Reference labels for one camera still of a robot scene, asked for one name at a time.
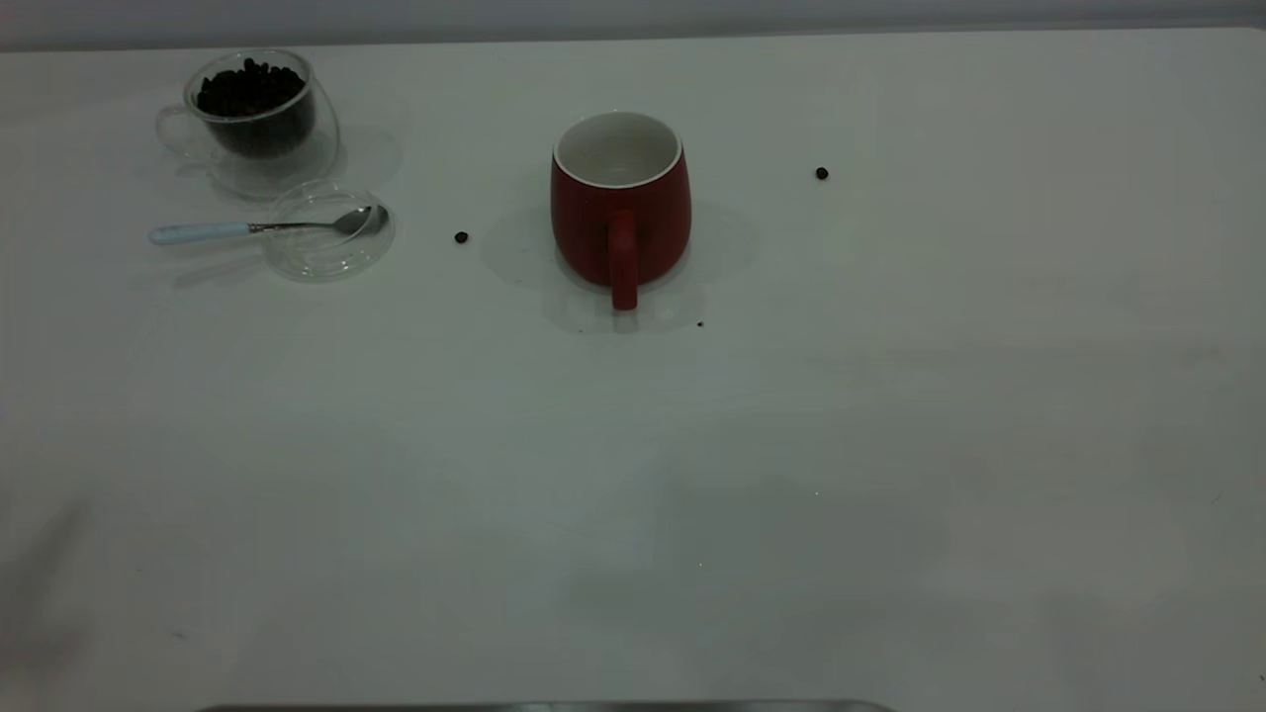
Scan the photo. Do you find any metal spoon with white handle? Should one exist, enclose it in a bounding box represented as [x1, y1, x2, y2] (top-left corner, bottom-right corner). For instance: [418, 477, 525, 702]
[148, 205, 390, 247]

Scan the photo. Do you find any pile of coffee beans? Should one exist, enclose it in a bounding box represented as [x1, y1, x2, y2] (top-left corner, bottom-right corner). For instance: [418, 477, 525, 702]
[195, 57, 317, 159]

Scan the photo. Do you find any clear glass saucer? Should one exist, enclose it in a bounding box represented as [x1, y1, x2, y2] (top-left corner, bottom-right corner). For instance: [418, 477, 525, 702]
[261, 183, 397, 284]

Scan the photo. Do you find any clear glass cup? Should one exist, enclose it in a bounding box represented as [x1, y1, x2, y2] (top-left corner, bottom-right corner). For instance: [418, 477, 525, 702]
[155, 48, 340, 202]

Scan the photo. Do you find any red ceramic mug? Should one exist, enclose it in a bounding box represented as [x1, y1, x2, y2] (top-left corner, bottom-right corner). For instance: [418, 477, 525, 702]
[550, 110, 693, 313]

